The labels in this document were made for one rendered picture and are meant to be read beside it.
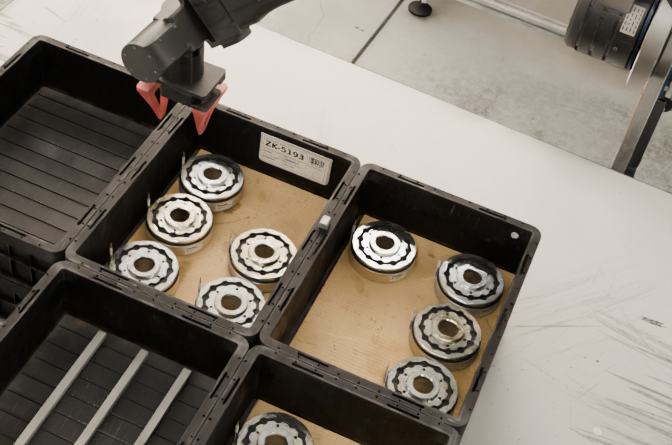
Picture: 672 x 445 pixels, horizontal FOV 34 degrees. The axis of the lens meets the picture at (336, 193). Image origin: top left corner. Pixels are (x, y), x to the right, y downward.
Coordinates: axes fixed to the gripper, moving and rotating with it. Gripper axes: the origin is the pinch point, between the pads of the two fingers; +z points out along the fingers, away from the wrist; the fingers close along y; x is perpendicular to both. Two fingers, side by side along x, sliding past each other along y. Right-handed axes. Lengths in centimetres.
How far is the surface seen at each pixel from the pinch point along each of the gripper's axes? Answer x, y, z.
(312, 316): -5.5, 25.2, 23.6
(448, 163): 50, 30, 38
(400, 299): 4.0, 35.7, 24.0
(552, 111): 163, 40, 111
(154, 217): -2.1, -3.4, 20.4
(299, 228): 9.5, 16.2, 23.9
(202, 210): 2.9, 2.2, 20.6
